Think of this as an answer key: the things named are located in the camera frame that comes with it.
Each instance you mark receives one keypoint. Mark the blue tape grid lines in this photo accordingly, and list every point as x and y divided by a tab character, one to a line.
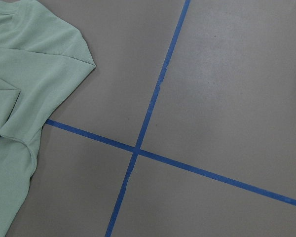
211	85

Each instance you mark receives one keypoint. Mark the light green long-sleeve shirt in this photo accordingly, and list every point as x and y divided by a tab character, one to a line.
43	59

